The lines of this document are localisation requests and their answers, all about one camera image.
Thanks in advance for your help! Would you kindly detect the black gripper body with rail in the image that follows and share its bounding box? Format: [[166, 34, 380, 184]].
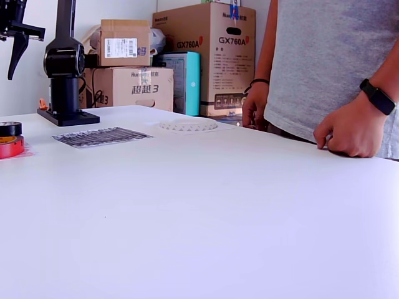
[[0, 20, 46, 43]]

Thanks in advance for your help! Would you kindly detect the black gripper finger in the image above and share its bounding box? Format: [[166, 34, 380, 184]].
[[7, 33, 30, 81]]

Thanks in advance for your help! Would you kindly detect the black tape roll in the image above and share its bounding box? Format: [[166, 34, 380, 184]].
[[0, 121, 23, 137]]

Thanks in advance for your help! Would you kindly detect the red tape roll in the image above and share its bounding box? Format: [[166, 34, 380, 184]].
[[0, 134, 25, 159]]

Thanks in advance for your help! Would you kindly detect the white tape roll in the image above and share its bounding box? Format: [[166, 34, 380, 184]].
[[158, 118, 218, 133]]

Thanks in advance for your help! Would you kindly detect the person right forearm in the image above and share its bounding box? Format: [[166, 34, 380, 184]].
[[254, 0, 279, 83]]

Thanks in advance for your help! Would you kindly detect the person left forearm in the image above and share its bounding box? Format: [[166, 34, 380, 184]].
[[370, 39, 399, 103]]

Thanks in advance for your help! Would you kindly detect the person right hand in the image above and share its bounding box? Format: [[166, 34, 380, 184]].
[[241, 82, 270, 131]]

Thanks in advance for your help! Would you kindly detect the person left hand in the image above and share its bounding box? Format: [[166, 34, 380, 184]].
[[312, 92, 389, 159]]

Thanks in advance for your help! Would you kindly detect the cardboard box with shipping label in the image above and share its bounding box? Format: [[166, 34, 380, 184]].
[[100, 19, 152, 67]]

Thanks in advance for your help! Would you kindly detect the red scribbled paper sheet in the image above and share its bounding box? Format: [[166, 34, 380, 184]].
[[0, 141, 39, 160]]

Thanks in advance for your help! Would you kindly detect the black scribbled paper sheet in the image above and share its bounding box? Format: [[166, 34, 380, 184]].
[[51, 126, 154, 150]]

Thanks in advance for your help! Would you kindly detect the cardboard box with blue print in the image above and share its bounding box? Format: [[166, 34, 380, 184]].
[[83, 67, 175, 112]]

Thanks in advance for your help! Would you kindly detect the white plastic bag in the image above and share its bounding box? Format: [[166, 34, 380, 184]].
[[149, 27, 168, 57]]

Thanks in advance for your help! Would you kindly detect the large printed cardboard box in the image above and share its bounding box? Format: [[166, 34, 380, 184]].
[[151, 2, 257, 118]]

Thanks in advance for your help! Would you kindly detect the teal sided box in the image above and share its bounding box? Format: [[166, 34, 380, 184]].
[[155, 51, 201, 116]]

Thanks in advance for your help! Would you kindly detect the plain white paper sheet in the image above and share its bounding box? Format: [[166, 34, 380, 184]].
[[145, 117, 237, 136]]

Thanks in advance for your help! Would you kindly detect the dark printed carton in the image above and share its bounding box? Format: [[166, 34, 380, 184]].
[[199, 113, 247, 127]]

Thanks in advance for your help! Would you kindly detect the person torso in grey shirt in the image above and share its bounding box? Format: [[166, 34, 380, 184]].
[[263, 0, 399, 162]]

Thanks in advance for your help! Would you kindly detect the black wrist watch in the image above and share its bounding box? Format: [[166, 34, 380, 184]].
[[358, 78, 398, 116]]

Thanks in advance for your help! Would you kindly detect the black base power cable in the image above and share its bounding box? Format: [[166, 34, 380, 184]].
[[77, 74, 104, 108]]

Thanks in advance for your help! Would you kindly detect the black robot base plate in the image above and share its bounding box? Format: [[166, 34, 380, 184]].
[[37, 107, 102, 127]]

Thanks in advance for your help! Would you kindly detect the black wrist bracelet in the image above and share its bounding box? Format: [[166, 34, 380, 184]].
[[244, 78, 271, 94]]

